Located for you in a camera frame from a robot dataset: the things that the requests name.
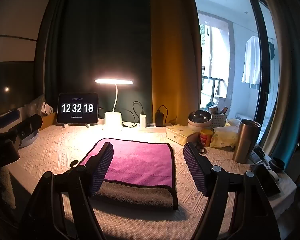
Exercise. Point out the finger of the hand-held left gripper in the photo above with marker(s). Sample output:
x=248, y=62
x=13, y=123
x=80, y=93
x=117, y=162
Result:
x=31, y=124
x=8, y=117

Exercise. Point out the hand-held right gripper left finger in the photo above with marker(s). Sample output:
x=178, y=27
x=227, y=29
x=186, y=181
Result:
x=102, y=170

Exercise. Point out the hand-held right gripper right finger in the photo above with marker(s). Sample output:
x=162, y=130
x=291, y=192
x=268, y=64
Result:
x=196, y=170

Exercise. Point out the pink towel with dark trim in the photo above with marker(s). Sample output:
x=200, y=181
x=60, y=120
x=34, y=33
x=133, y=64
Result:
x=140, y=161

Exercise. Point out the grey round base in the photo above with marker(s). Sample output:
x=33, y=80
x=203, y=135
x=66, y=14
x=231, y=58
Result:
x=28, y=140

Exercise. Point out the cardboard box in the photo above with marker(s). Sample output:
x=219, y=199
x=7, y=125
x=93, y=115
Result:
x=47, y=120

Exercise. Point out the clear plastic bag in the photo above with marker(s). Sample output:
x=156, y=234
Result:
x=35, y=106

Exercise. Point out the black scissors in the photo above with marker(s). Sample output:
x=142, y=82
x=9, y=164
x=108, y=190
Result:
x=201, y=150

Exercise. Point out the dark monitor screen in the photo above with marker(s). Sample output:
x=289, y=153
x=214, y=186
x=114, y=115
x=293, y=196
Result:
x=12, y=87

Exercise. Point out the white textured table cover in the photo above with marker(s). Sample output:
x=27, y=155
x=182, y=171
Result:
x=52, y=150

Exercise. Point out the red and yellow can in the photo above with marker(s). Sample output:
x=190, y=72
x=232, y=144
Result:
x=206, y=138

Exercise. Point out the white tablet stand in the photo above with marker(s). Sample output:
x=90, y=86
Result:
x=65, y=124

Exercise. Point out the yellow tissue pack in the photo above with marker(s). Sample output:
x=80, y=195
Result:
x=178, y=133

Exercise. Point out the yellow crumpled packet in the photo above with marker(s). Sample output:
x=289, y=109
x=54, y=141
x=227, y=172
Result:
x=223, y=137

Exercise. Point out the white bowl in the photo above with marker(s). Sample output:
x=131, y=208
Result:
x=200, y=127

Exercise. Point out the dark brown towel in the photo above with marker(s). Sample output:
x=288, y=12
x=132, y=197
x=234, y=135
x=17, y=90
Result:
x=1, y=187

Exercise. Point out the tablet with clock display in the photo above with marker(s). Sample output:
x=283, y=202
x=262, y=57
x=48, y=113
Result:
x=77, y=108

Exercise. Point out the steel bowl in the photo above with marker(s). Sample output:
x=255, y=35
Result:
x=200, y=117

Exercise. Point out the white plastic basket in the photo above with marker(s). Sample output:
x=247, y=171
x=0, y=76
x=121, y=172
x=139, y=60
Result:
x=218, y=120

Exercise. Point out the steel tumbler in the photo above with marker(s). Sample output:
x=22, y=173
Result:
x=245, y=141

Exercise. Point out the white power strip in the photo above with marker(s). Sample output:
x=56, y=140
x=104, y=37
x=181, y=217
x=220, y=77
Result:
x=153, y=128

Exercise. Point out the black charger plug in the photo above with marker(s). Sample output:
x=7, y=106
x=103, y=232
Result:
x=159, y=119

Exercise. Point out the white charger plug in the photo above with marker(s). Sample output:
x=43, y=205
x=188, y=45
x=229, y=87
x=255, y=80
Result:
x=142, y=121

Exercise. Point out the grey woven cloth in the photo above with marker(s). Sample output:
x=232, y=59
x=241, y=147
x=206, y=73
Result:
x=145, y=223

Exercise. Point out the white desk lamp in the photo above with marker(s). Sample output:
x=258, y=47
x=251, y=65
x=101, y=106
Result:
x=113, y=100

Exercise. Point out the dark green curtain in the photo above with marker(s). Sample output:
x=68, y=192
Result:
x=100, y=35

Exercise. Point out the mustard yellow curtain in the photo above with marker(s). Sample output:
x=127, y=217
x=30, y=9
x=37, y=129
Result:
x=175, y=50

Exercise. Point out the white hanging shirt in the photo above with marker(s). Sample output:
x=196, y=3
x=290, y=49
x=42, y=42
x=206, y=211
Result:
x=251, y=60

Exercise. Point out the teal curtain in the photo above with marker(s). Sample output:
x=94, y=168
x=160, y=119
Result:
x=293, y=92

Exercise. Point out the dark hanging garment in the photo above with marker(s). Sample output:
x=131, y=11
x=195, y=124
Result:
x=271, y=50

